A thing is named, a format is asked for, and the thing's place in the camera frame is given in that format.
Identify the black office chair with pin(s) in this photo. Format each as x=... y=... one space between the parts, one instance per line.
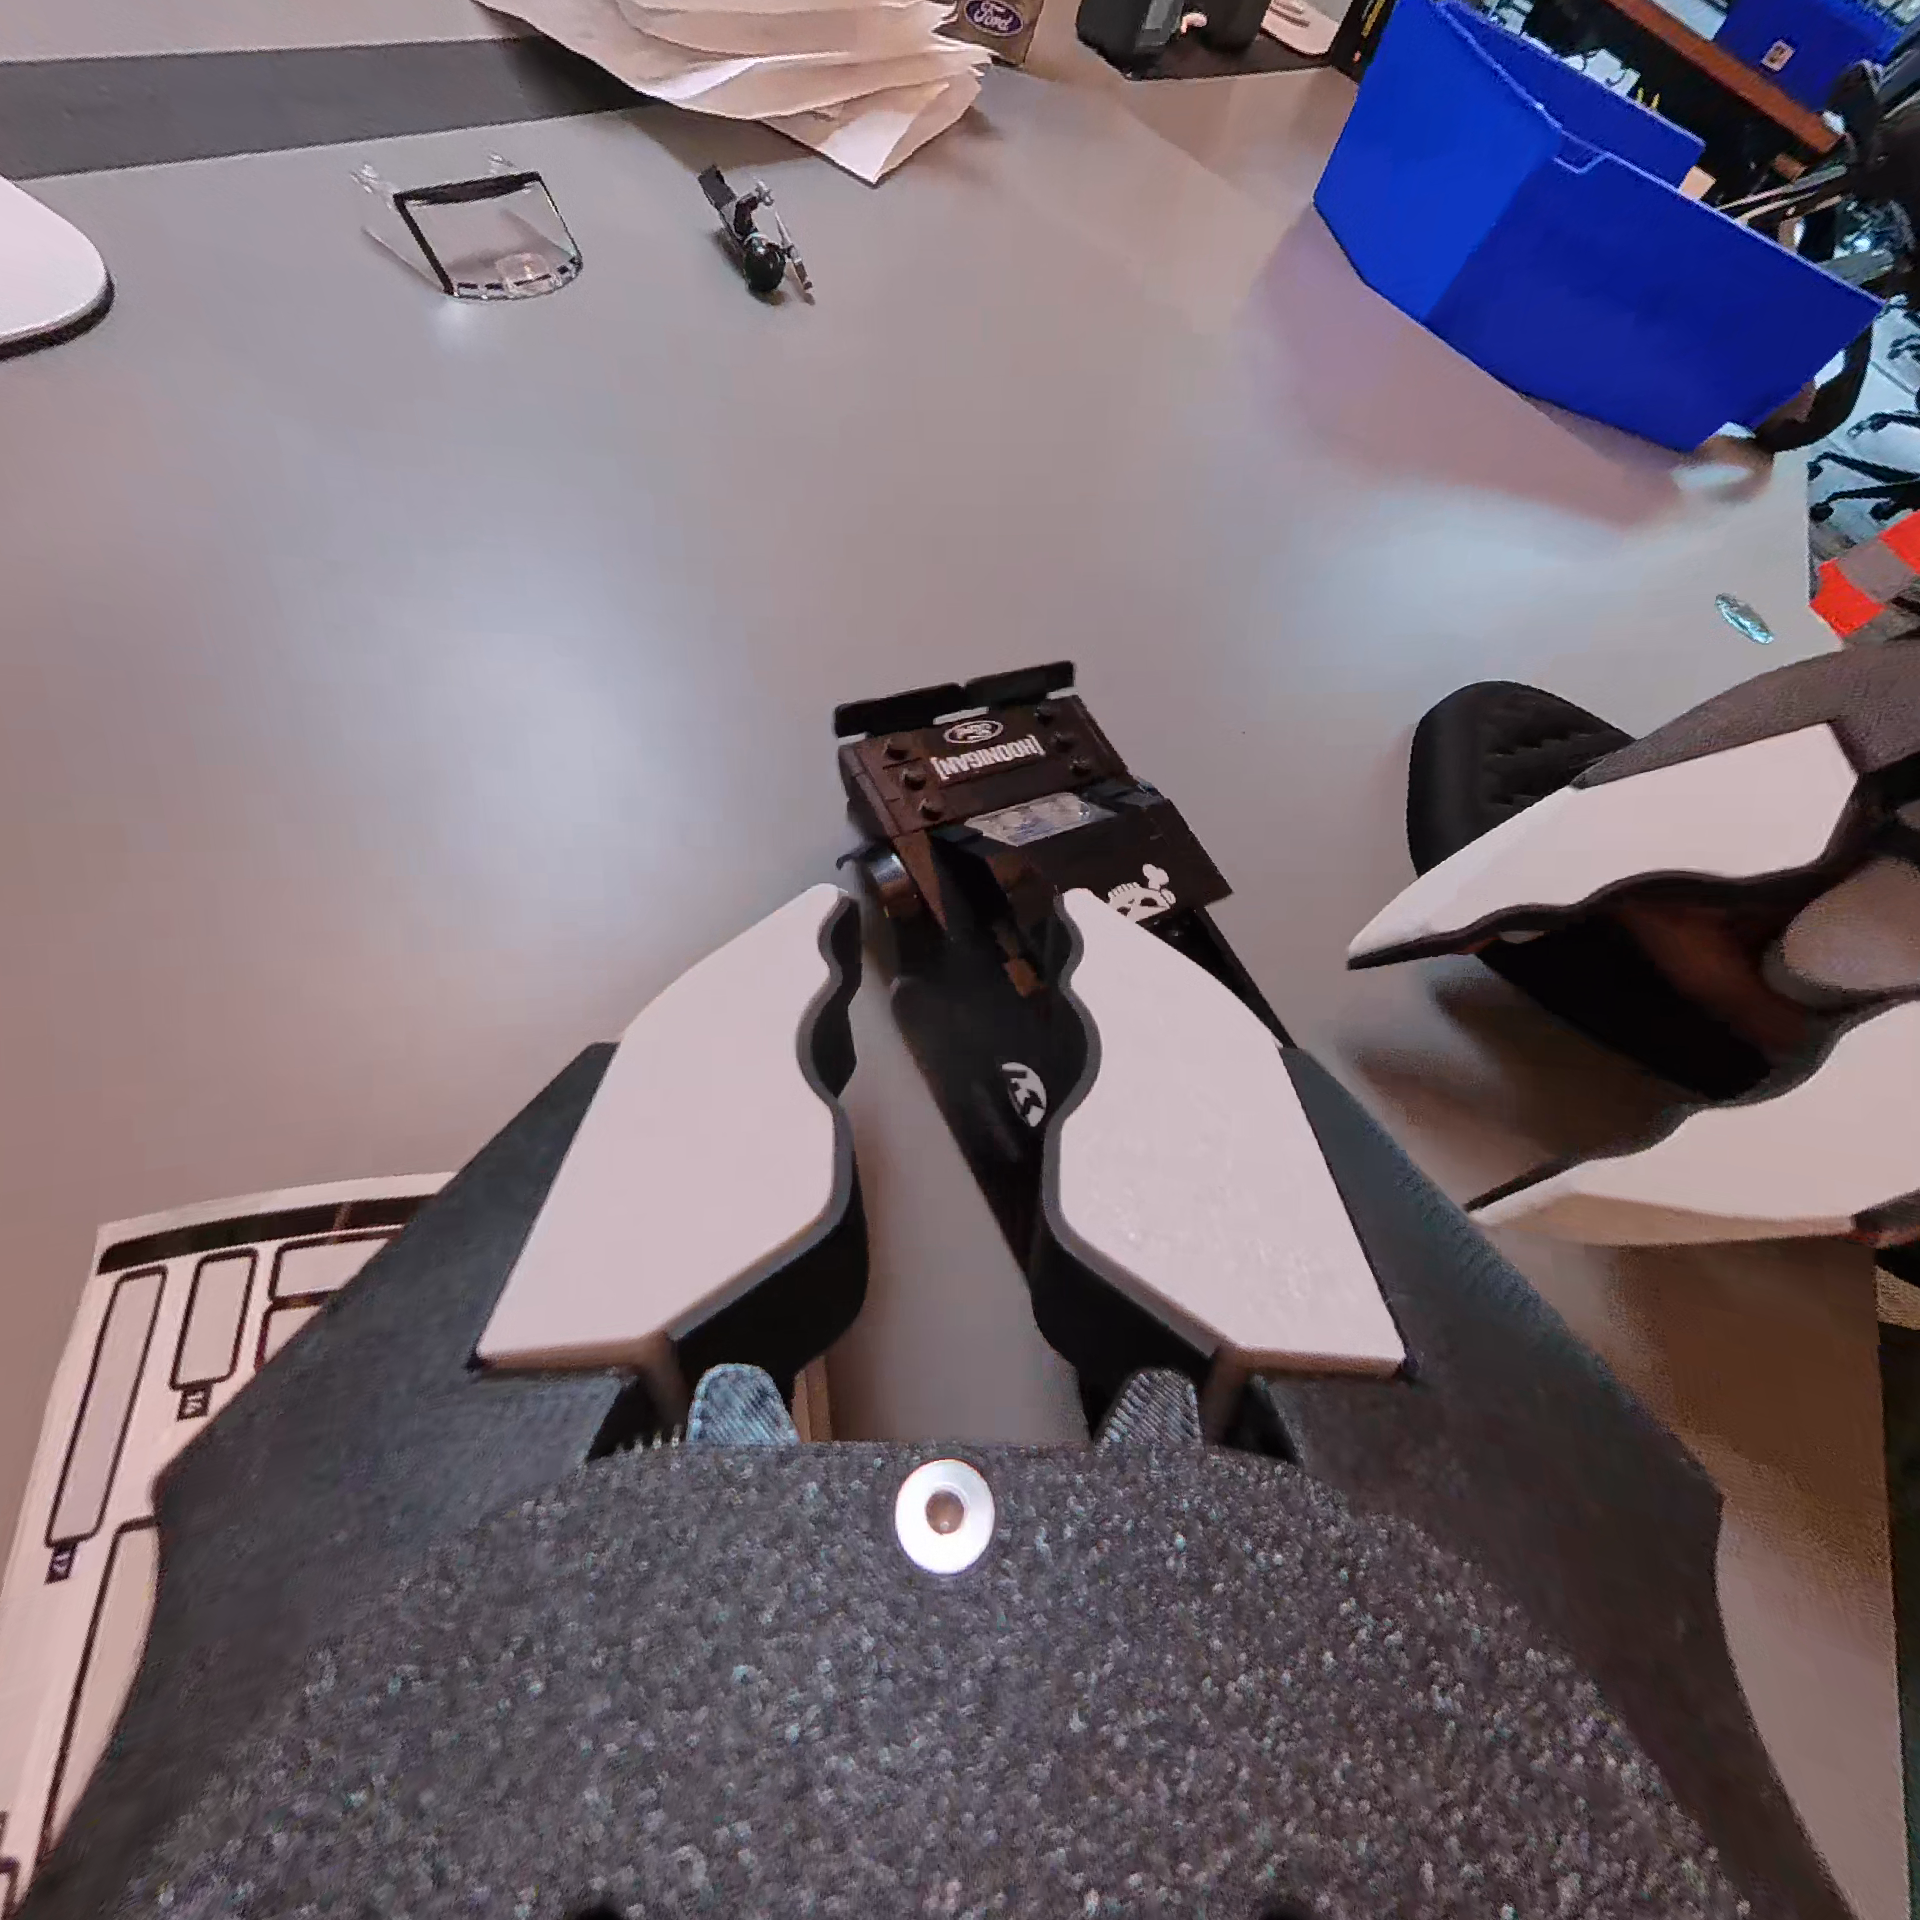
x=1869 y=152

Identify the small black lego assembly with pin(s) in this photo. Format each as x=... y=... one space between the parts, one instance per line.
x=765 y=262

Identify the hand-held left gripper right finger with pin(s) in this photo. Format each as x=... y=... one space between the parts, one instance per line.
x=1199 y=1186

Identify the small silver oval sticker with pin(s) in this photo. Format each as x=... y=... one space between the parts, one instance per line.
x=1744 y=619

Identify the blue storage bin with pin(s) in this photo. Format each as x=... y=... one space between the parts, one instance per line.
x=1801 y=27
x=1574 y=270

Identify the clear lego windshield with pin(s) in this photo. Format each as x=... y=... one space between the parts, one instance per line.
x=481 y=241

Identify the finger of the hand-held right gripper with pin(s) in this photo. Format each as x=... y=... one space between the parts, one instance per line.
x=1651 y=823
x=1770 y=1154

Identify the wooden office desk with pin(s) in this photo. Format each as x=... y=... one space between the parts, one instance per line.
x=1726 y=59

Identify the black lego car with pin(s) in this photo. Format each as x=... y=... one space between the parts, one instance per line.
x=1020 y=795

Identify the white sticker sheet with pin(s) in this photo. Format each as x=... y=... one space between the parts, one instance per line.
x=134 y=1351

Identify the white paper bags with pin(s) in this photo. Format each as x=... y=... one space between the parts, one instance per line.
x=782 y=59

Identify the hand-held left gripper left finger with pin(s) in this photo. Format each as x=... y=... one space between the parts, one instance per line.
x=689 y=1170

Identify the lego set box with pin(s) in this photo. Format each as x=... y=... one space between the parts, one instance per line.
x=991 y=27

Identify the white book stand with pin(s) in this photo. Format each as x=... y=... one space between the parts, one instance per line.
x=37 y=270

